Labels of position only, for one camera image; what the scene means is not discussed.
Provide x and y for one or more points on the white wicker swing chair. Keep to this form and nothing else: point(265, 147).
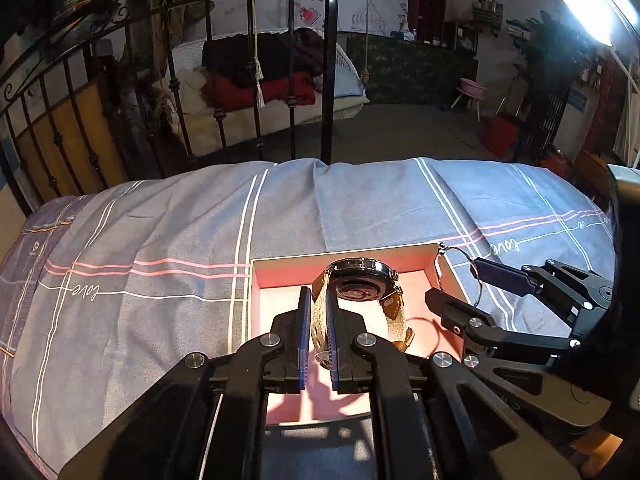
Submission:
point(208, 96)

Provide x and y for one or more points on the pink stool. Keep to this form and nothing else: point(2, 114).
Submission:
point(474, 92)

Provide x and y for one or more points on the wristwatch with tan strap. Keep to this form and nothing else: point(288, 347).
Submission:
point(358, 280)

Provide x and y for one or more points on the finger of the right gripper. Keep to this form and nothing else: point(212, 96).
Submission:
point(579, 298)
point(479, 330)

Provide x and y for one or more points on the black iron bed frame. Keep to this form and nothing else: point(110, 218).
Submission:
point(83, 117)

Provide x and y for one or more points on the pale green open box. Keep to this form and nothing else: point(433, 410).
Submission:
point(275, 289)

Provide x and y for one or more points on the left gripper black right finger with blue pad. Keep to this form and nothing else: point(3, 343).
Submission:
point(363, 362)

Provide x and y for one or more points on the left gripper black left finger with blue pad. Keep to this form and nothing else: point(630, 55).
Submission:
point(276, 361)

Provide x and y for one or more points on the white floor lamp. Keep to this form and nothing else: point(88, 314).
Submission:
point(600, 19)

